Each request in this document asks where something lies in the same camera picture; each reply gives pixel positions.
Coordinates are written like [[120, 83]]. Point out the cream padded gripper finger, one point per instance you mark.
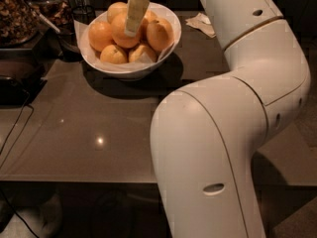
[[136, 10]]

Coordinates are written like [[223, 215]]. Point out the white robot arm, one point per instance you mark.
[[204, 134]]

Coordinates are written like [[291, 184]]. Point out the front right pale orange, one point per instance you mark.
[[142, 53]]

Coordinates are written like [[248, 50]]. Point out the white ceramic bowl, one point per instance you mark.
[[161, 11]]

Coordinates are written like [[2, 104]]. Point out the crumpled paper napkins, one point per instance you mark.
[[202, 23]]

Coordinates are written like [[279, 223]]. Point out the glass jar of dried food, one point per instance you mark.
[[18, 23]]

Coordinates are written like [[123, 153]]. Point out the black appliance box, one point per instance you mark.
[[21, 76]]

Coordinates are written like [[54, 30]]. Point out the black wire mesh cup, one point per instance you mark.
[[69, 37]]

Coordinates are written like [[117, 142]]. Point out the white utensil handle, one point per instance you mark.
[[42, 18]]

